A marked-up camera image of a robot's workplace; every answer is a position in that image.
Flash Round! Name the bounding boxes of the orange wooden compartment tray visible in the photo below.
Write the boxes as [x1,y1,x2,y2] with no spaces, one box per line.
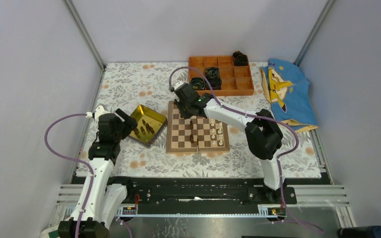
[188,56,254,96]

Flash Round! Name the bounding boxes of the blue pikachu shirt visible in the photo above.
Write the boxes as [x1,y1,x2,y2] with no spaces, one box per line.
[259,59,318,133]

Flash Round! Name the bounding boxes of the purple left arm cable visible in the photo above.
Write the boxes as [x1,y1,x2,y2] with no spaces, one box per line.
[44,113,96,238]

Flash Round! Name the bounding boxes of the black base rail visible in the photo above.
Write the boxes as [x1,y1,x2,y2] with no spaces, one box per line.
[70,176,298,216]

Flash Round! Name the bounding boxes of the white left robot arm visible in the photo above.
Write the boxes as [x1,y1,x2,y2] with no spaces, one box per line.
[70,105,137,235]

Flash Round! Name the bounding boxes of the wooden chessboard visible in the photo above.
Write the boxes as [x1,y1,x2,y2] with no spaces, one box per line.
[166,101,230,154]

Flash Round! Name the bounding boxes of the black cylinder object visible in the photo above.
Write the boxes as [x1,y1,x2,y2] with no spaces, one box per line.
[337,226,381,238]

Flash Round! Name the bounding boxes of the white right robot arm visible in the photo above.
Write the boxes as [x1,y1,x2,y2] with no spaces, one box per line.
[169,82,285,204]

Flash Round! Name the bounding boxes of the green checkered mat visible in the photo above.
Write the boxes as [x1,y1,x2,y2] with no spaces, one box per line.
[40,228,60,238]

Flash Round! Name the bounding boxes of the gold tin box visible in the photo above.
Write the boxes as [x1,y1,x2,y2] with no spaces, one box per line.
[129,105,168,148]

